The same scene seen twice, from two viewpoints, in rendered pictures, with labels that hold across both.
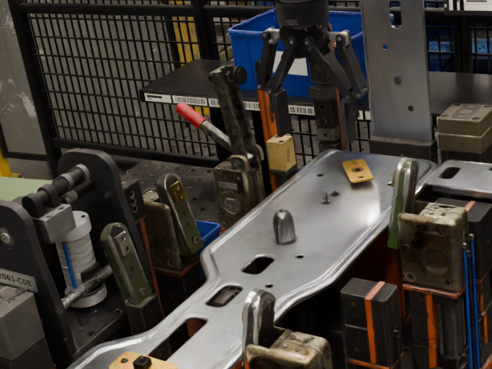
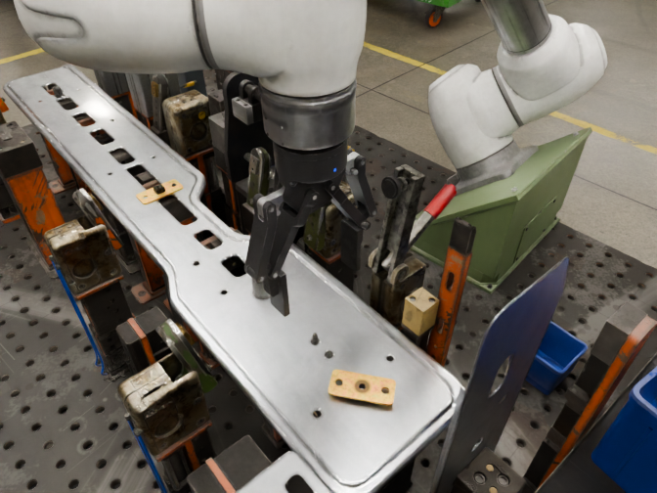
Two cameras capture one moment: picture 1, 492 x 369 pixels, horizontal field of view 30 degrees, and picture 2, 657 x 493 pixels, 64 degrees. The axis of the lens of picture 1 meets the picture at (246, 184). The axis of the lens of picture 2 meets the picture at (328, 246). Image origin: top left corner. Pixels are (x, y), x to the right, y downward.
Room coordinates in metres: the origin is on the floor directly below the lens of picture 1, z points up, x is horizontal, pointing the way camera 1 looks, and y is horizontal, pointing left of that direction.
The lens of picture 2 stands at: (1.43, -0.57, 1.60)
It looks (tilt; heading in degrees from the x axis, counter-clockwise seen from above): 42 degrees down; 103
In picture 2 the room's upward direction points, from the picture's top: straight up
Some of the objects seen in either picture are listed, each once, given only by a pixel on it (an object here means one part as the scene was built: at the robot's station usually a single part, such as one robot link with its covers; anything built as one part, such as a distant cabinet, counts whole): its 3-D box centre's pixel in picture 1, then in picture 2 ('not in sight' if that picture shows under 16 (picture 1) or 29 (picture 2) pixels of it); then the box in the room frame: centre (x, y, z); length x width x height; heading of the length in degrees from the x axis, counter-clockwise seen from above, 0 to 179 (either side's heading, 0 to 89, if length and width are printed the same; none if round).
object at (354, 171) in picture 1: (357, 173); (362, 388); (1.39, -0.19, 1.01); 0.08 x 0.04 x 0.01; 1
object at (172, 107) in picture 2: not in sight; (198, 174); (0.90, 0.38, 0.89); 0.13 x 0.11 x 0.38; 53
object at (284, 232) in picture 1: (284, 228); (262, 284); (1.21, -0.05, 1.02); 0.03 x 0.03 x 0.07
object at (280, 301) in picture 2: (348, 119); (278, 289); (1.28, -0.17, 1.15); 0.03 x 0.01 x 0.07; 143
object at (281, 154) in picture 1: (292, 233); (409, 377); (1.45, -0.07, 0.88); 0.04 x 0.04 x 0.36; 53
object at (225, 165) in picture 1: (250, 254); (390, 336); (1.41, 0.01, 0.88); 0.07 x 0.06 x 0.35; 53
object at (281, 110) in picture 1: (281, 113); (350, 246); (1.35, -0.07, 1.15); 0.03 x 0.01 x 0.07; 143
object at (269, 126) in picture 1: (280, 192); (437, 349); (1.48, -0.06, 0.95); 0.03 x 0.01 x 0.50; 143
